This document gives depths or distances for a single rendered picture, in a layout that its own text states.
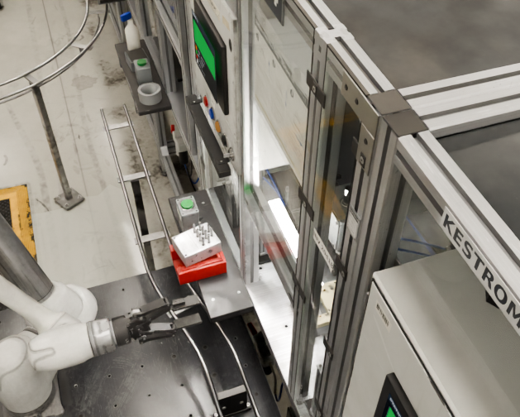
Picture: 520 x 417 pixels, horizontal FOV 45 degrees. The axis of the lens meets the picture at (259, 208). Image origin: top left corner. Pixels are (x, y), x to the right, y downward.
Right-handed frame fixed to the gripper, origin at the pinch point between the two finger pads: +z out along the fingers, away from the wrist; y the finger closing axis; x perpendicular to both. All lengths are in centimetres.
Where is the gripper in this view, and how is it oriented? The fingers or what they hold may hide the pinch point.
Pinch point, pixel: (189, 311)
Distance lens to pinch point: 171.5
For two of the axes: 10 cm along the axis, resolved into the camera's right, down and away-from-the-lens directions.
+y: 0.0, -6.9, -7.3
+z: 9.4, -2.4, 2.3
